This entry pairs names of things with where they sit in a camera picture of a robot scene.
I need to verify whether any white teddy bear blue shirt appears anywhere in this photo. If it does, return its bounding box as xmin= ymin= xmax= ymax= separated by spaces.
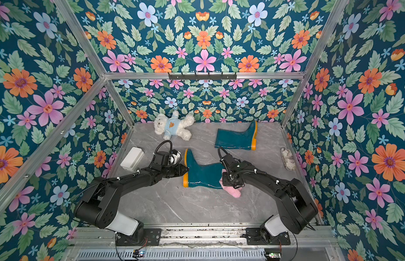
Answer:
xmin=154 ymin=111 xmax=195 ymax=141

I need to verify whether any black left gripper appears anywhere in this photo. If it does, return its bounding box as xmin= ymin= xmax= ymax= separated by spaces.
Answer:
xmin=160 ymin=164 xmax=189 ymax=178

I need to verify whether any pink microfiber cloth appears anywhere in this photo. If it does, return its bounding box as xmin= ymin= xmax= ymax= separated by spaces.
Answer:
xmin=219 ymin=178 xmax=242 ymax=198

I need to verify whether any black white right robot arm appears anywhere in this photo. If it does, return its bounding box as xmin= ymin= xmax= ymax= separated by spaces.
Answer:
xmin=220 ymin=153 xmax=319 ymax=237

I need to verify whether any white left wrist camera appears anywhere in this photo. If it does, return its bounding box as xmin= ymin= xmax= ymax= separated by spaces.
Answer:
xmin=169 ymin=152 xmax=182 ymax=166

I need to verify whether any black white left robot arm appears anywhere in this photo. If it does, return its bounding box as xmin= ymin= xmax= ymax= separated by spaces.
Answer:
xmin=74 ymin=150 xmax=189 ymax=237

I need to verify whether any map print glasses case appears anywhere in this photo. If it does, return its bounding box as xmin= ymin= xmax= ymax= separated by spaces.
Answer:
xmin=280 ymin=147 xmax=297 ymax=171

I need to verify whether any white ventilation grille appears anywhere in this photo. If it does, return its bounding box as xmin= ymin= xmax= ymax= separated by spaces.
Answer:
xmin=76 ymin=249 xmax=266 ymax=261

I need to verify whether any teal rubber boot orange sole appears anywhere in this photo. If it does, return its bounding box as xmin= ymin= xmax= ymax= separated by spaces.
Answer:
xmin=182 ymin=149 xmax=223 ymax=189

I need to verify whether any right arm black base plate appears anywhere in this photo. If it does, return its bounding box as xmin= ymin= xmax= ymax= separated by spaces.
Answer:
xmin=241 ymin=227 xmax=291 ymax=246

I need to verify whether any black hook rail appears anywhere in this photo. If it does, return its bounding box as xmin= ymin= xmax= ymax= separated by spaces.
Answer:
xmin=168 ymin=72 xmax=237 ymax=81

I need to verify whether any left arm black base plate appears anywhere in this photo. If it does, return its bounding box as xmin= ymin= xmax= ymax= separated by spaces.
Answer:
xmin=115 ymin=228 xmax=162 ymax=248

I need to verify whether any white rectangular box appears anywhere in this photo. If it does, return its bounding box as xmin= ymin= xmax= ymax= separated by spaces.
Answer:
xmin=120 ymin=147 xmax=144 ymax=171

